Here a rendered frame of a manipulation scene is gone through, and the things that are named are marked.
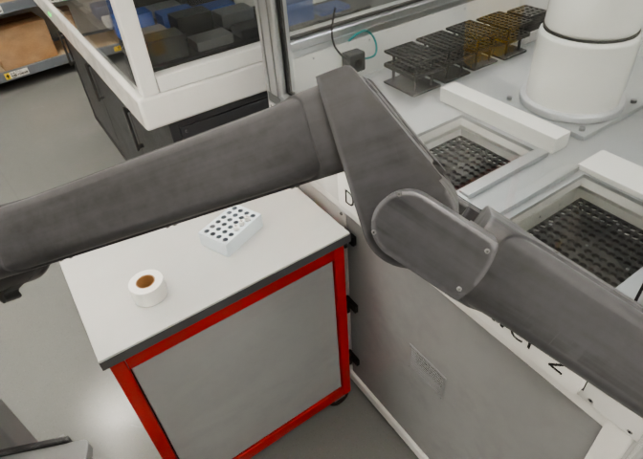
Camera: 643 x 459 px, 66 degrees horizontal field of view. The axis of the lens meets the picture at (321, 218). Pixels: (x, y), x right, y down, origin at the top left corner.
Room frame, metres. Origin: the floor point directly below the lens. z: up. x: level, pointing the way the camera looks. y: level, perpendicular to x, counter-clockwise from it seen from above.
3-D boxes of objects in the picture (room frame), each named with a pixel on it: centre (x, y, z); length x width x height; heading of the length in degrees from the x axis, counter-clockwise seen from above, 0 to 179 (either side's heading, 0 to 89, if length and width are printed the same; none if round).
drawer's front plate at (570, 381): (0.52, -0.29, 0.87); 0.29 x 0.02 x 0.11; 31
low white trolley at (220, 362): (0.98, 0.35, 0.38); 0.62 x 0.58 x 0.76; 31
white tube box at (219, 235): (0.89, 0.21, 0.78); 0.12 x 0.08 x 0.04; 143
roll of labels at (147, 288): (0.72, 0.37, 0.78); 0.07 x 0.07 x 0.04
